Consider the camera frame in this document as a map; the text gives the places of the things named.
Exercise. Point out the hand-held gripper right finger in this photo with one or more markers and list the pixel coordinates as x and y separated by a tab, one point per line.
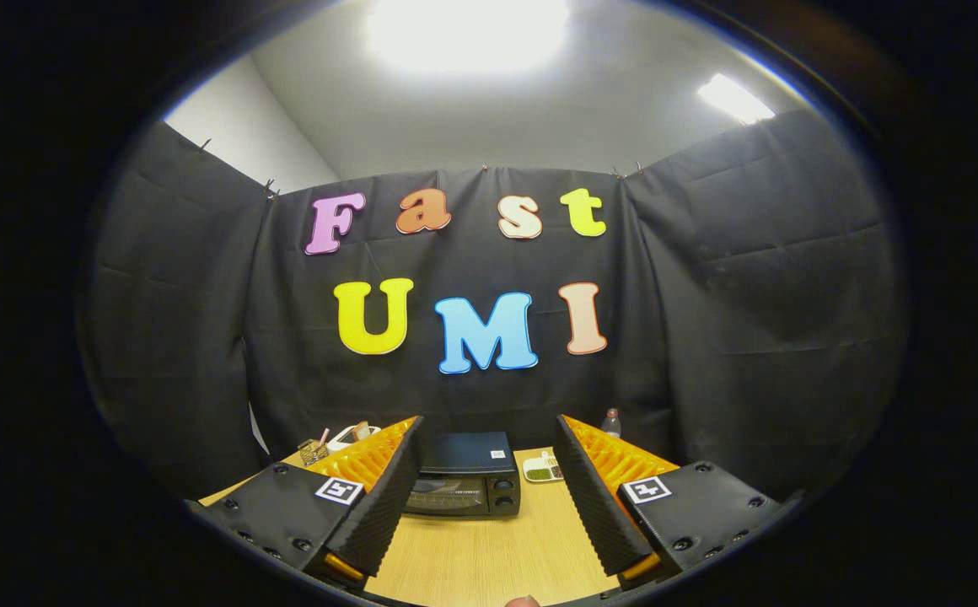
594	506

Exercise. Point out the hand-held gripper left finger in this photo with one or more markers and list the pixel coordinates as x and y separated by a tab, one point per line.
384	506

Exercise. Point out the black toaster oven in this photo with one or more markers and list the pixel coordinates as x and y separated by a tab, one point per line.
468	455

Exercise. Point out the white bread toaster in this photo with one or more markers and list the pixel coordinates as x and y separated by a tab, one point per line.
341	440

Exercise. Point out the white divided bean dish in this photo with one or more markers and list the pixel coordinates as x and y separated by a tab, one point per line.
540	470

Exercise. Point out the brown bread slice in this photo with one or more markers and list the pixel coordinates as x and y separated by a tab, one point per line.
362	431

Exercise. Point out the clear plastic water bottle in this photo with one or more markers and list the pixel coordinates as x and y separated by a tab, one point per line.
611	424

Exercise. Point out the small ceiling light panel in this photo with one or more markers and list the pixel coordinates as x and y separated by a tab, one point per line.
735	99

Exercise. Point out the large ceiling light panel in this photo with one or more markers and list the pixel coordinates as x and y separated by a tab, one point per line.
468	34

